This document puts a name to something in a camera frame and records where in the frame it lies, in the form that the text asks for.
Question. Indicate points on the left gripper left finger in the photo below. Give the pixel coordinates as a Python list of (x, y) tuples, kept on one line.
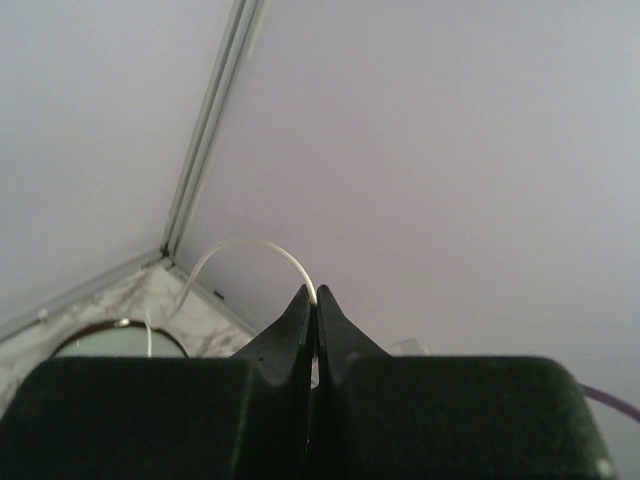
[(241, 417)]

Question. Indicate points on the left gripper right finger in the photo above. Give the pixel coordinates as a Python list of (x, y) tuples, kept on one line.
[(445, 417)]

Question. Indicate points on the white zip tie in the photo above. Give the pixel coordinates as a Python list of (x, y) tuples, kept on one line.
[(181, 296)]

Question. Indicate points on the round brown-rimmed dish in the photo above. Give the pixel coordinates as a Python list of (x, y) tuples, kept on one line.
[(120, 338)]

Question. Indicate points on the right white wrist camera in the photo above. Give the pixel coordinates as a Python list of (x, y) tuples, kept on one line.
[(408, 347)]

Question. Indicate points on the right aluminium corner post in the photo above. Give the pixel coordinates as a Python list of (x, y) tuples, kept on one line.
[(108, 112)]

